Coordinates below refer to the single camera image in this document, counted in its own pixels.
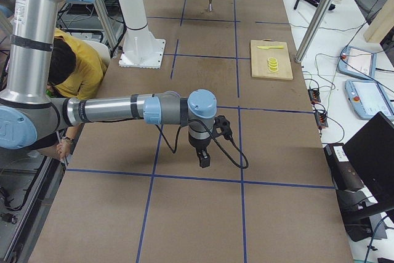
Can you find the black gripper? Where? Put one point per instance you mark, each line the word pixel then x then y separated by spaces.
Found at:
pixel 198 144

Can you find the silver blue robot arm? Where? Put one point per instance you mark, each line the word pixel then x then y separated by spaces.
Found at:
pixel 28 114

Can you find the wooden cutting board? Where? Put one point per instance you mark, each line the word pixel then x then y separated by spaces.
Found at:
pixel 259 62

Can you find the yellow plastic knife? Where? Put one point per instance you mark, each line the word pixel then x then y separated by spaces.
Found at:
pixel 270 47

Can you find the orange circuit board near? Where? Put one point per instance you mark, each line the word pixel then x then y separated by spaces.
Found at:
pixel 321 119

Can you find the orange circuit board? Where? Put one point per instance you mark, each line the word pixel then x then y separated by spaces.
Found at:
pixel 314 95
pixel 321 119

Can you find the orange circuit board far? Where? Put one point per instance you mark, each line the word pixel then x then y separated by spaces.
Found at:
pixel 314 95

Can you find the person in yellow shirt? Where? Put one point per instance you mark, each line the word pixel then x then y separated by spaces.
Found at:
pixel 76 71

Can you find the black box with label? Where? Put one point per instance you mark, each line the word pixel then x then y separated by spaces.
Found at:
pixel 343 173

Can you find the black monitor with stand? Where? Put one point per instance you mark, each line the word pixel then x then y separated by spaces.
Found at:
pixel 370 152

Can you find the blue teach pendant near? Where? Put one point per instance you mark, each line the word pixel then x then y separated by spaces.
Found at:
pixel 367 98

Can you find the blue teach pendant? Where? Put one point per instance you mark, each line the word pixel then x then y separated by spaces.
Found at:
pixel 357 63
pixel 367 98

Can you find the blue teach pendant far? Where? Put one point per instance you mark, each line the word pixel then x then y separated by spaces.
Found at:
pixel 357 63

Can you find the light wooden plank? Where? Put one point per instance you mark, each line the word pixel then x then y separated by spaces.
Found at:
pixel 381 25

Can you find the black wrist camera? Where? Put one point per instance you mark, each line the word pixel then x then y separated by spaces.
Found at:
pixel 222 127

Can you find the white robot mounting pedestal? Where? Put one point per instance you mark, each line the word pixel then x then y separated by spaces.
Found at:
pixel 140 48

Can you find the aluminium frame post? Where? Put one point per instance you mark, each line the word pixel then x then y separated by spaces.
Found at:
pixel 312 30

